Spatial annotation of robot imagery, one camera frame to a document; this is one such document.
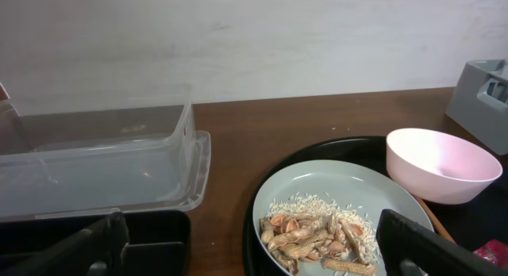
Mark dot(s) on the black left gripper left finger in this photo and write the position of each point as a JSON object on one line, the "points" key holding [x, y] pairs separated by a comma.
{"points": [[104, 241]]}

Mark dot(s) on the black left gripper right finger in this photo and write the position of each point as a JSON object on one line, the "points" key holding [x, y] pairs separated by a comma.
{"points": [[408, 248]]}

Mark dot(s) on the wooden chopstick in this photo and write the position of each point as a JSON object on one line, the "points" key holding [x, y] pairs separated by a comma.
{"points": [[437, 225]]}

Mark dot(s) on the pink bowl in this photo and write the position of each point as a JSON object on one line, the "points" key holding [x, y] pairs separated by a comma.
{"points": [[439, 167]]}

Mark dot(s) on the red snack wrapper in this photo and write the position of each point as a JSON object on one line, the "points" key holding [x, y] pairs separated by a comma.
{"points": [[495, 252]]}

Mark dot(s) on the grey plate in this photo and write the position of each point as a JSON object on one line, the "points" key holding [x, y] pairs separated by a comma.
{"points": [[320, 187]]}

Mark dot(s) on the peanut shells and rice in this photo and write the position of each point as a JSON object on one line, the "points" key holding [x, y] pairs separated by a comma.
{"points": [[308, 229]]}

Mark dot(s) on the grey dishwasher rack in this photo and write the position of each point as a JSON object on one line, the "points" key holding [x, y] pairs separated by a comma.
{"points": [[479, 102]]}

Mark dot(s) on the black rectangular tray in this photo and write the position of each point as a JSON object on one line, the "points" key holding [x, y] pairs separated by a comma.
{"points": [[159, 241]]}

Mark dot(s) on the clear plastic bin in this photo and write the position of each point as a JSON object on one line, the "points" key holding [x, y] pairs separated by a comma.
{"points": [[69, 155]]}

